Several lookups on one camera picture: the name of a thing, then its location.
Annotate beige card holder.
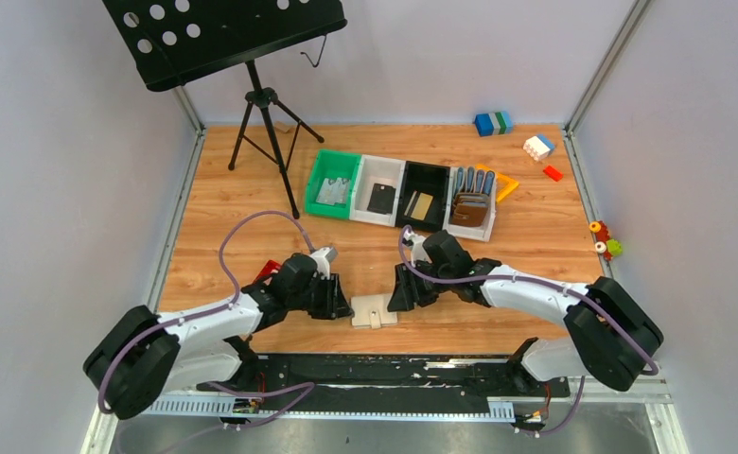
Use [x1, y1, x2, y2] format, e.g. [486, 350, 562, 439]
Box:
[350, 293, 398, 329]

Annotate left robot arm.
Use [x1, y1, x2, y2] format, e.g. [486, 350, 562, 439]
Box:
[82, 247, 353, 420]

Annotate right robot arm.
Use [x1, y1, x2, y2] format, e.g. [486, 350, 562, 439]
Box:
[387, 226, 664, 392]

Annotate red object under arm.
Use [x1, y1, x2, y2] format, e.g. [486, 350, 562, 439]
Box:
[255, 260, 281, 282]

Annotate gold card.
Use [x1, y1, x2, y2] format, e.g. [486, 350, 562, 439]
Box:
[403, 191, 433, 220]

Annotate black card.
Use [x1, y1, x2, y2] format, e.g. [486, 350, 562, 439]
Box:
[366, 183, 395, 215]

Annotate brown card holder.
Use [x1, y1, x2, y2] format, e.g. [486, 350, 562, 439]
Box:
[449, 192, 491, 227]

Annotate grey cards in green bin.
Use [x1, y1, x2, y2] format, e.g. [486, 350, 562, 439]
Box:
[315, 177, 352, 206]

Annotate blue card holders row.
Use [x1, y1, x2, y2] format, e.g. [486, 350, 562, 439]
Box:
[452, 166, 497, 197]

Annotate black plastic bin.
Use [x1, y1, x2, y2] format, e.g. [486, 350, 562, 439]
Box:
[394, 161, 450, 233]

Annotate white bin with holders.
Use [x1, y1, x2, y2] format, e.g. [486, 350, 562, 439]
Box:
[443, 166, 497, 242]

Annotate white plastic bin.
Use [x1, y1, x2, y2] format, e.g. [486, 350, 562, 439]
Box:
[349, 154, 405, 227]

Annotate green plastic bin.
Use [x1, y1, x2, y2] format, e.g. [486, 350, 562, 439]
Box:
[305, 149, 361, 219]

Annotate red toy brick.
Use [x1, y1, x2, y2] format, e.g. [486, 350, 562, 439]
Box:
[543, 165, 564, 182]

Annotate blue green toy block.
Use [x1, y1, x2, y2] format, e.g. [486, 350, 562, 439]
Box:
[473, 111, 515, 137]

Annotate white blue toy block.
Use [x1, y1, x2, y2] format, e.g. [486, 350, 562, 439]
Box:
[522, 134, 556, 162]

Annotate colourful toy vehicle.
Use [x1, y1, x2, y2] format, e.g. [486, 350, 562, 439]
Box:
[589, 220, 624, 262]

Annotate black music stand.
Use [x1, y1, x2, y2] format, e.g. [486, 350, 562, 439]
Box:
[103, 0, 348, 218]

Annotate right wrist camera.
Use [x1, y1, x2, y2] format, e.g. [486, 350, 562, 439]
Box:
[402, 230, 431, 264]

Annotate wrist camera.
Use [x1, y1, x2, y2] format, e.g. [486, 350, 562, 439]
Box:
[308, 246, 338, 279]
[402, 230, 431, 264]

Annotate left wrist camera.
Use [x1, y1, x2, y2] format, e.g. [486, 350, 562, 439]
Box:
[308, 246, 338, 279]

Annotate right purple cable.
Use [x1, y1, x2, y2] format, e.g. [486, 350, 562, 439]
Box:
[397, 225, 659, 438]

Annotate purple cable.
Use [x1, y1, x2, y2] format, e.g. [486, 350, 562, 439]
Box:
[96, 211, 320, 440]
[397, 225, 659, 438]

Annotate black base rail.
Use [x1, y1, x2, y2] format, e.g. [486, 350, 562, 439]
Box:
[196, 354, 571, 430]

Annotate orange toy frame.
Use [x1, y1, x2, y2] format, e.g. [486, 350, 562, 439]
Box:
[475, 164, 519, 202]

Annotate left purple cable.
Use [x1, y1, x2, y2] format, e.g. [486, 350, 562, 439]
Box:
[96, 211, 320, 440]

